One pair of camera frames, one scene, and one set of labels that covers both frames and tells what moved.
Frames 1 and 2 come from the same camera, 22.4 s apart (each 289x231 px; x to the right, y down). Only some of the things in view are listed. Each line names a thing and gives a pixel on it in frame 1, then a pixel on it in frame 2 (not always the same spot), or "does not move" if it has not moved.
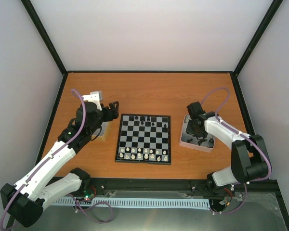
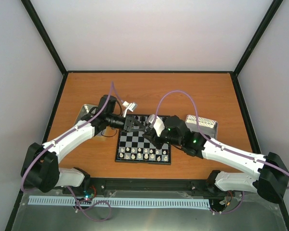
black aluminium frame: (167, 185) does not move
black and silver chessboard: (144, 139) does not move
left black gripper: (114, 111) to (128, 124)
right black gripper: (189, 130) to (153, 140)
